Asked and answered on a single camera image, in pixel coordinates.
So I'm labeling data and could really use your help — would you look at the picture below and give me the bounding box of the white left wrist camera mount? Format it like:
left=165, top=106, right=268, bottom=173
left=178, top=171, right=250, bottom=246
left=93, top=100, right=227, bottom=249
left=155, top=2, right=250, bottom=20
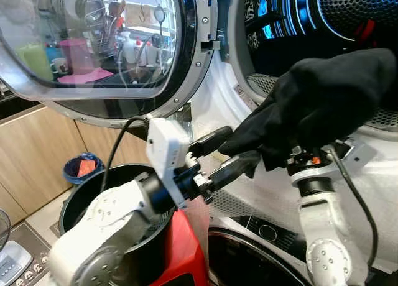
left=146, top=116, right=201, bottom=210

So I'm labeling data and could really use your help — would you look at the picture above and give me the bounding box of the grey fan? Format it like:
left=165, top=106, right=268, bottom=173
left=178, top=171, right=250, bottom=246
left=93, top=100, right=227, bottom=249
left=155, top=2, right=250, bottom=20
left=0, top=208, right=13, bottom=251

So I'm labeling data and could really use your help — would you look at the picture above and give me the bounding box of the red plastic stool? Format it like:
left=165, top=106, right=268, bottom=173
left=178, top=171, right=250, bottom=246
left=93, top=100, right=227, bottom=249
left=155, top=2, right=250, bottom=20
left=148, top=208, right=210, bottom=286

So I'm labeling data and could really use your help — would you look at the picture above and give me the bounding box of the white small appliance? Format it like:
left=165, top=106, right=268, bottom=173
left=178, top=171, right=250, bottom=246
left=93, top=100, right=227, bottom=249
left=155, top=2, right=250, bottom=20
left=0, top=239, right=33, bottom=286

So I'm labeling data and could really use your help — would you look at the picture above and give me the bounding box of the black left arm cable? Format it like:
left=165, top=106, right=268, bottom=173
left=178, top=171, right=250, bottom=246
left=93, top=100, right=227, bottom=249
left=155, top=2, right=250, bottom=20
left=99, top=116, right=150, bottom=193

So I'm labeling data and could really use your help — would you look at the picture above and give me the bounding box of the wooden cabinet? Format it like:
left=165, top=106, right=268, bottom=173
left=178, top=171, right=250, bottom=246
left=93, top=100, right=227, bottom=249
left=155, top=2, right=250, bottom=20
left=0, top=104, right=157, bottom=226

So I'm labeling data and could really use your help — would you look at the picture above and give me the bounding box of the blue waste bin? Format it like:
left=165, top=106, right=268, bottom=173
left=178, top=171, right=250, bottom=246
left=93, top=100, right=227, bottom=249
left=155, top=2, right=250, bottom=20
left=63, top=152, right=106, bottom=187

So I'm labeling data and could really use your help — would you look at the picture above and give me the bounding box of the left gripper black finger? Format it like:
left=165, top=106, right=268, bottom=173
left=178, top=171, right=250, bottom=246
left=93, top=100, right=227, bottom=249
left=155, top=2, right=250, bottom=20
left=208, top=150, right=262, bottom=191
left=188, top=126, right=234, bottom=158

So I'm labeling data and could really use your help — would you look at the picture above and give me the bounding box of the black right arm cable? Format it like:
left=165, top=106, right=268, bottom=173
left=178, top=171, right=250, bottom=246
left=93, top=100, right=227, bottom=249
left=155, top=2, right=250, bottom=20
left=326, top=146, right=379, bottom=269

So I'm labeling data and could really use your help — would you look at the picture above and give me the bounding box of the black garment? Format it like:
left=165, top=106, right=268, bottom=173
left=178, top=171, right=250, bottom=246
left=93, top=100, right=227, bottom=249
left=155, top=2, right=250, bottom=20
left=218, top=48, right=398, bottom=172

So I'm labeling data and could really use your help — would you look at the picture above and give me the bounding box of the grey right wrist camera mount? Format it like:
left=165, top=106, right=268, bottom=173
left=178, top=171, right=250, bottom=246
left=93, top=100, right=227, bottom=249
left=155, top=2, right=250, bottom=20
left=291, top=137, right=369, bottom=185

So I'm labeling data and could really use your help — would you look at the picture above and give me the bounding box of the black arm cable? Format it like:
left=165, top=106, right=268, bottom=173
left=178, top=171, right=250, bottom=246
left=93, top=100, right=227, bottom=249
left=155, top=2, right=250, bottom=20
left=99, top=116, right=150, bottom=193
left=326, top=146, right=379, bottom=269

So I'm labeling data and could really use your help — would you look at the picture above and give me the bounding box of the black round laundry bucket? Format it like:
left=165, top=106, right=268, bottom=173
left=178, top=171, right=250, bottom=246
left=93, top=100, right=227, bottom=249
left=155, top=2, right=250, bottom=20
left=58, top=164, right=182, bottom=286

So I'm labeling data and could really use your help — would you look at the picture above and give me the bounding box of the round glass washer door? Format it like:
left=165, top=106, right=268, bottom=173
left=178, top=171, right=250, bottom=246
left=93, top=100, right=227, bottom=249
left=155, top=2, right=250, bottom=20
left=0, top=0, right=216, bottom=121

